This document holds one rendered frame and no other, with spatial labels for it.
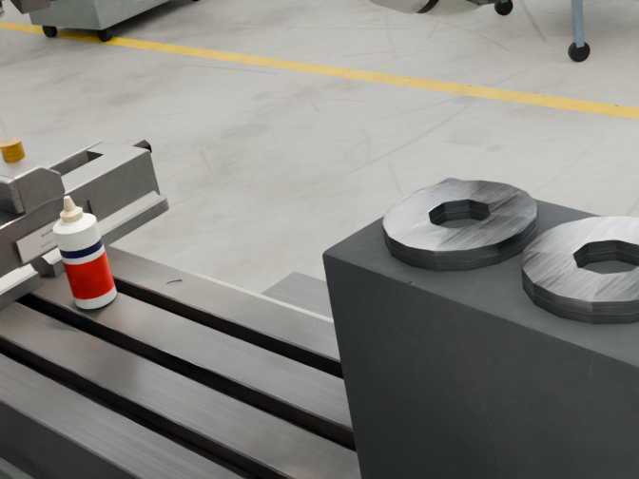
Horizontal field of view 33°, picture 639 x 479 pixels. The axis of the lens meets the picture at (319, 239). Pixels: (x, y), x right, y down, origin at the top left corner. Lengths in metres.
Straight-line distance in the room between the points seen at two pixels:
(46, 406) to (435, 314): 0.42
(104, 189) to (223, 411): 0.38
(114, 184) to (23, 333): 0.21
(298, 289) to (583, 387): 0.88
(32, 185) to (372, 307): 0.54
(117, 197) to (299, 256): 1.87
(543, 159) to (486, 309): 2.84
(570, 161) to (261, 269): 1.03
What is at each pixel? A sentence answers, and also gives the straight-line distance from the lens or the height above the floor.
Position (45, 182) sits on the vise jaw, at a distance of 1.09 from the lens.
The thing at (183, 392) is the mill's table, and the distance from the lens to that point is 0.87.
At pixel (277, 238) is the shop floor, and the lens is 3.12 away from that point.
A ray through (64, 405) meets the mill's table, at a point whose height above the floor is 0.91.
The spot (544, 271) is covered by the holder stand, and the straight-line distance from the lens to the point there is 0.56.
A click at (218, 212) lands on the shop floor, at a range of 3.35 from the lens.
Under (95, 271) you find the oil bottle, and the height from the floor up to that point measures 0.95.
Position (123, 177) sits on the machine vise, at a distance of 1.16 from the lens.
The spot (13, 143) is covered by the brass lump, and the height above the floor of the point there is 1.04.
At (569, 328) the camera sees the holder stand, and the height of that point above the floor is 1.10.
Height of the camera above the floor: 1.39
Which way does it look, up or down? 27 degrees down
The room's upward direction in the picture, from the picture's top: 10 degrees counter-clockwise
